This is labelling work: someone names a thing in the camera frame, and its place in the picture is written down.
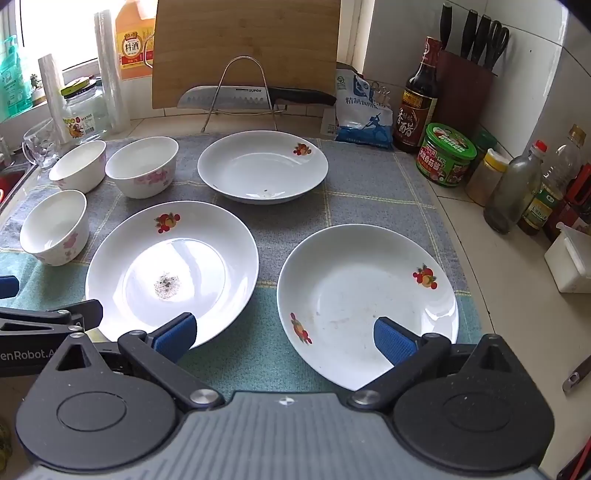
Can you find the red sauce bottle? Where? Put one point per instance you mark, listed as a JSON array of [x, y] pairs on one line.
[[577, 203]]

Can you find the grey checked dish mat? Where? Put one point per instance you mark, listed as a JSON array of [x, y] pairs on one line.
[[369, 194]]

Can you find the stack of clear plastic cups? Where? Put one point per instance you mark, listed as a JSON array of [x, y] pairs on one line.
[[51, 97], [111, 69]]

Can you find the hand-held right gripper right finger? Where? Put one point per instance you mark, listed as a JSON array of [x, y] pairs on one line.
[[392, 341]]

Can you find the bamboo cutting board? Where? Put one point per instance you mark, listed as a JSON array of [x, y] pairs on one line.
[[240, 32]]

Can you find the white pink-flower bowl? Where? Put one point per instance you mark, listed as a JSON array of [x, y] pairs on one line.
[[76, 161], [138, 161], [53, 221]]

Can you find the dark green-lid jar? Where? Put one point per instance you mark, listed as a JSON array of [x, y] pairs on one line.
[[485, 141]]

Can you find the black metal tool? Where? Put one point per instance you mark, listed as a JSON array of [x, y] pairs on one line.
[[577, 374]]

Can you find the green soap bottle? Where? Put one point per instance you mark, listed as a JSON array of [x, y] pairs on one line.
[[14, 83]]

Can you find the clear glass mug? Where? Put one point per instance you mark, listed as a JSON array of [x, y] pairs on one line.
[[41, 145]]

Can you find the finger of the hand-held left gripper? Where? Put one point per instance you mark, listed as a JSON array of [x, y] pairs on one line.
[[7, 287], [83, 313]]

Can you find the dark vinegar bottle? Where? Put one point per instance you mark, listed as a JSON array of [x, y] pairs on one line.
[[418, 106]]

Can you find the yellow cooking wine bottle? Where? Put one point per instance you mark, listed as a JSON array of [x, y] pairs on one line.
[[134, 46]]

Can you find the white plastic box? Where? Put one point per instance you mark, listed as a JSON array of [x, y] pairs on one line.
[[570, 263]]

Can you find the black scissors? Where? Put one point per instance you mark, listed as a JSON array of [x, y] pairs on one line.
[[498, 44]]

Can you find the red-cap clear bottle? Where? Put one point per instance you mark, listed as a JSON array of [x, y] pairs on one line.
[[512, 194]]

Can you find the green-lid sauce jar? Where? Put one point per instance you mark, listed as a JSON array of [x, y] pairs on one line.
[[445, 157]]

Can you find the clear glass jar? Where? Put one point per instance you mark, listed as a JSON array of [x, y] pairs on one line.
[[85, 115]]

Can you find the yellow-lid spice jar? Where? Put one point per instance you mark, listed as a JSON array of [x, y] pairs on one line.
[[485, 180]]

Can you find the white blue salt bag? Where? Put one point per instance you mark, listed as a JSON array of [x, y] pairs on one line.
[[364, 115]]

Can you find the brown knife block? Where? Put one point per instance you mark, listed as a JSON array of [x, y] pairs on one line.
[[466, 97]]

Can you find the metal binder clip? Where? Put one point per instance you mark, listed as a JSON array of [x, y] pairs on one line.
[[376, 92], [386, 96]]

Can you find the small potted plant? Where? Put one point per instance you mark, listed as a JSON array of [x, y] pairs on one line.
[[36, 87]]

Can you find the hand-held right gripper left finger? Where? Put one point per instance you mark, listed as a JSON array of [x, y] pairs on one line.
[[178, 334]]

